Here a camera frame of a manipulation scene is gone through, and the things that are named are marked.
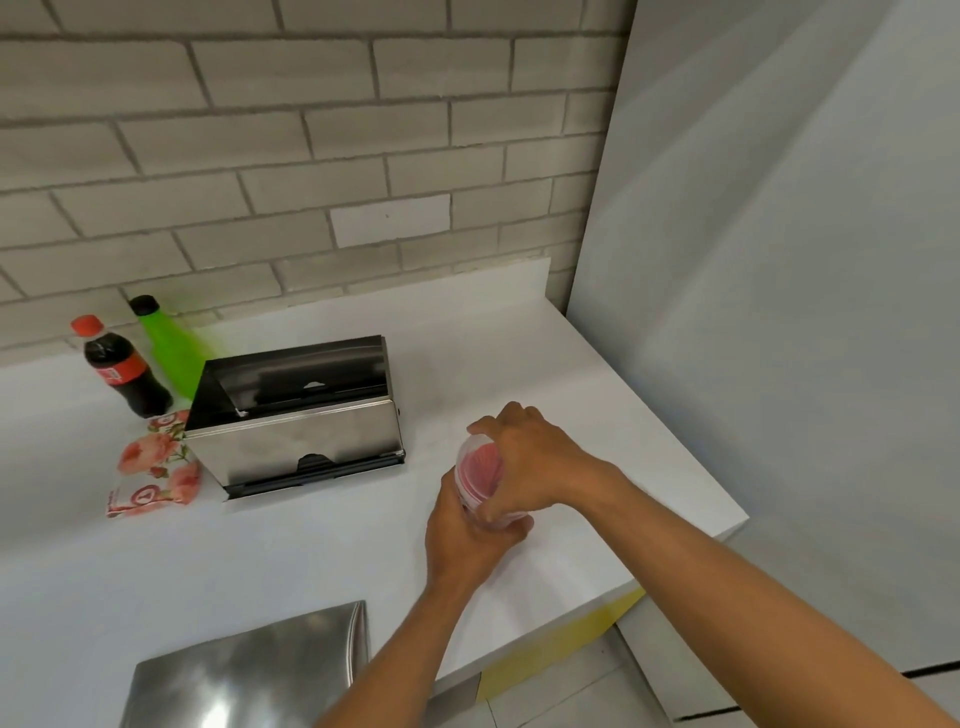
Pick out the person's right hand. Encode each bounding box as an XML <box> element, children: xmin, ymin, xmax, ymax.
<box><xmin>466</xmin><ymin>401</ymin><xmax>626</xmax><ymax>526</ymax></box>

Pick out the person's left hand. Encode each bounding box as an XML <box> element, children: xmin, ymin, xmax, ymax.
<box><xmin>424</xmin><ymin>465</ymin><xmax>536</xmax><ymax>594</ymax></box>

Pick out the clear cup with red contents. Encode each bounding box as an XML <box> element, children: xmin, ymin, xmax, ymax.
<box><xmin>453</xmin><ymin>432</ymin><xmax>528</xmax><ymax>528</ymax></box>

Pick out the person's left forearm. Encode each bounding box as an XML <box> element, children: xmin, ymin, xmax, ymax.
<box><xmin>313</xmin><ymin>568</ymin><xmax>498</xmax><ymax>728</ymax></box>

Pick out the person's right forearm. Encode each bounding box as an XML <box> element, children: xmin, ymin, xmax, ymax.
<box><xmin>588</xmin><ymin>463</ymin><xmax>960</xmax><ymax>728</ymax></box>

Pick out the stainless steel napkin dispenser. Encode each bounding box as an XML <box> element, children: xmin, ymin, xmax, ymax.
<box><xmin>183</xmin><ymin>335</ymin><xmax>407</xmax><ymax>501</ymax></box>

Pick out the yellow cabinet panel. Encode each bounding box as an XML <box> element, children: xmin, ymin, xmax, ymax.
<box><xmin>477</xmin><ymin>588</ymin><xmax>647</xmax><ymax>704</ymax></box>

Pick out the floral napkin packet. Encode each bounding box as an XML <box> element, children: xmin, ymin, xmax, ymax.
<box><xmin>105</xmin><ymin>409</ymin><xmax>204</xmax><ymax>519</ymax></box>

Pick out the green bottle black cap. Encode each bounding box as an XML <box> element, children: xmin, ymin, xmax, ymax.
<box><xmin>128</xmin><ymin>294</ymin><xmax>217</xmax><ymax>402</ymax></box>

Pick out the dark cola bottle red cap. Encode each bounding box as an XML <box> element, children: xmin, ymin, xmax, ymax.
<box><xmin>71</xmin><ymin>314</ymin><xmax>174</xmax><ymax>420</ymax></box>

